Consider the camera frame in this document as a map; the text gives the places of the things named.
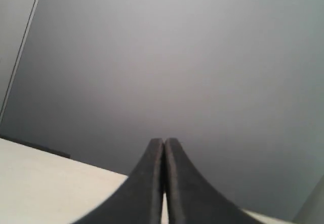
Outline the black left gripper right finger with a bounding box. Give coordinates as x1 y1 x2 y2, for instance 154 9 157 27
165 138 256 224

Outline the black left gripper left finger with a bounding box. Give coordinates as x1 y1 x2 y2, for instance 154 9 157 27
76 138 164 223

